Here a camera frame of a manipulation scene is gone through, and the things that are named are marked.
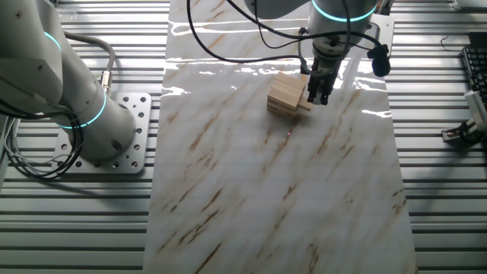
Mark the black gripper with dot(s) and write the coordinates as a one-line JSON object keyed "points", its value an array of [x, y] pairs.
{"points": [[319, 80]]}

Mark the protruding wooden Jenga block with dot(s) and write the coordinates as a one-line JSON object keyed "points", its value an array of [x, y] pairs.
{"points": [[306, 107]]}

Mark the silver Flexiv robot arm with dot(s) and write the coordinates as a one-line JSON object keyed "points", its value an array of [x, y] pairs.
{"points": [[95, 122]]}

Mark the black clamp stand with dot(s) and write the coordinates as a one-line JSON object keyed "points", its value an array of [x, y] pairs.
{"points": [[385, 5]]}

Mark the marble pattern table mat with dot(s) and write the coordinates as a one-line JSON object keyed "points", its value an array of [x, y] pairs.
{"points": [[247, 190]]}

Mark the black keyboard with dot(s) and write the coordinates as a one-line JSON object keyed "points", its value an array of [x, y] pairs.
{"points": [[477, 61]]}

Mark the black box device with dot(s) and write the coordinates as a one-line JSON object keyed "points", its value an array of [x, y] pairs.
{"points": [[478, 39]]}

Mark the light grey device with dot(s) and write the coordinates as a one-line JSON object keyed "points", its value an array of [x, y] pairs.
{"points": [[472, 4]]}

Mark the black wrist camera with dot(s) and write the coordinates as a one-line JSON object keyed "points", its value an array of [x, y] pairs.
{"points": [[380, 64]]}

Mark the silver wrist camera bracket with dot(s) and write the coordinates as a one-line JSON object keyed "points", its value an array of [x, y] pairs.
{"points": [[384, 30]]}

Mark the metal camera mount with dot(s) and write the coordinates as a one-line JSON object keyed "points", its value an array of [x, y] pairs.
{"points": [[451, 134]]}

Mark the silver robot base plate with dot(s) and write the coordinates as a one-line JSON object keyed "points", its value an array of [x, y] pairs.
{"points": [[141, 114]]}

